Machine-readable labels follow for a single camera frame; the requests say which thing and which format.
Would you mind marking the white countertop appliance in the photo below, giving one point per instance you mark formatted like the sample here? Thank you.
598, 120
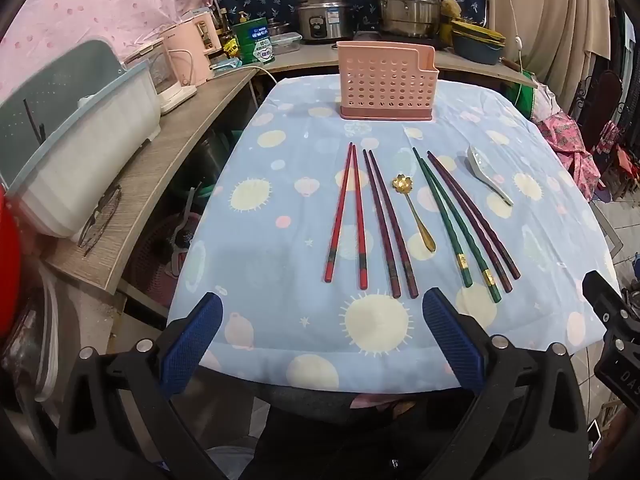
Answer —
167, 80

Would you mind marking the black induction cooktop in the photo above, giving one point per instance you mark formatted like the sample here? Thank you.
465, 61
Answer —
370, 36

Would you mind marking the white ceramic spoon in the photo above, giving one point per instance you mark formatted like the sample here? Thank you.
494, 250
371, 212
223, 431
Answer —
480, 165

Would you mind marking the pink perforated utensil holder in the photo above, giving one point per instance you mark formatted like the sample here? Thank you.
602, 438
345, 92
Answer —
385, 85

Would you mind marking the wooden counter board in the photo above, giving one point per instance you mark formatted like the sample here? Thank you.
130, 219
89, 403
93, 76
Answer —
310, 57

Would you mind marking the blue tissue pack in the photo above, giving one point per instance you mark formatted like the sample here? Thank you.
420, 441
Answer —
226, 63

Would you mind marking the purple chopstick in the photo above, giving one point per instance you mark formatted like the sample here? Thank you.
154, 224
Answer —
480, 217

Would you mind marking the clear food container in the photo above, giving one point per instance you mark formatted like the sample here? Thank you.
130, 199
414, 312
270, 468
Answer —
286, 44

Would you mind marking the pink electric kettle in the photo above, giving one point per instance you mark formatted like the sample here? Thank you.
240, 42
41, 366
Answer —
192, 50

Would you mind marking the pink floral garment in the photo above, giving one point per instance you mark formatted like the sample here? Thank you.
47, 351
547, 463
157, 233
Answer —
565, 135

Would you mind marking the small lidded pot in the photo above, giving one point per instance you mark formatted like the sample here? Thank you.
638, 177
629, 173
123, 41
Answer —
277, 27

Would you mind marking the green tin can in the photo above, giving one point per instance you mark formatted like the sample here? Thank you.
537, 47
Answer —
255, 42

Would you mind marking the pink dotted cloth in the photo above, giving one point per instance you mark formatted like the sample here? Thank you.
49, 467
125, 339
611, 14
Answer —
100, 5

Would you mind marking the eyeglasses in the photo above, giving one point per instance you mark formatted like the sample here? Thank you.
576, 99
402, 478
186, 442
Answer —
100, 220

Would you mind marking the white plastic storage bin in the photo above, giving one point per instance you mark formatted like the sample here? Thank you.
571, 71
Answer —
85, 150

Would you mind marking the gold flower-shaped spoon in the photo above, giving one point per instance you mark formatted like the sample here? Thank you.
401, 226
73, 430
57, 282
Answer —
400, 183

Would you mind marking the steel rice cooker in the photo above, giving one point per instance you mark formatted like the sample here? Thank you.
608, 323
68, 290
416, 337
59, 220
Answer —
325, 17

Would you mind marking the steel steamer pot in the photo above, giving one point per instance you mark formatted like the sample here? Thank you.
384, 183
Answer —
407, 2

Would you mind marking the green basin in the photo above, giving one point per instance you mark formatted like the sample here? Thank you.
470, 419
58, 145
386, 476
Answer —
522, 92

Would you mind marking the red chopstick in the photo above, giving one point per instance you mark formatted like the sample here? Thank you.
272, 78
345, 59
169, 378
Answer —
358, 220
339, 210

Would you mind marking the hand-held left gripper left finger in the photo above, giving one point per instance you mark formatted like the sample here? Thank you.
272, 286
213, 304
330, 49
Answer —
192, 340

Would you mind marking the yellow plush toy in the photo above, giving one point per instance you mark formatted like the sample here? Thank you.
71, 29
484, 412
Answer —
450, 10

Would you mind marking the stack of blue bowls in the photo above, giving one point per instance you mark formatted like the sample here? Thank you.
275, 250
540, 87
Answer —
475, 47

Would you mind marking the dark wooden chair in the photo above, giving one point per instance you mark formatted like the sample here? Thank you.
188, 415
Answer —
602, 105

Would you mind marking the grey wooden shelf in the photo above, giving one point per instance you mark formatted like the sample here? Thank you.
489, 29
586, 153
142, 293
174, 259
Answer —
165, 170

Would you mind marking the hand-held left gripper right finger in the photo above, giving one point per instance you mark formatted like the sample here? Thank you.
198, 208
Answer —
450, 330

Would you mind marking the yellow packet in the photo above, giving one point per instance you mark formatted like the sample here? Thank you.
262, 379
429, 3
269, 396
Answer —
231, 48

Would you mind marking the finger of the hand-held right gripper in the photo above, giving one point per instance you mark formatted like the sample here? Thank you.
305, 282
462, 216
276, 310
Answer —
602, 297

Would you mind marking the red floor fan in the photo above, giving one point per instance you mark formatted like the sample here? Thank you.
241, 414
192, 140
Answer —
157, 265

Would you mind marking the maroon chopsticks pair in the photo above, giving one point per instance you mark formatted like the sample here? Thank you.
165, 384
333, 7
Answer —
470, 222

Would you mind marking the beige curtain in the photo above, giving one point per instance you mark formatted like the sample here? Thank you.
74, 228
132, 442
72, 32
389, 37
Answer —
550, 10

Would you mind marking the dark maroon chopstick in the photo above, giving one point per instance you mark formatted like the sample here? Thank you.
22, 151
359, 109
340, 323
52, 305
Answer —
392, 225
381, 225

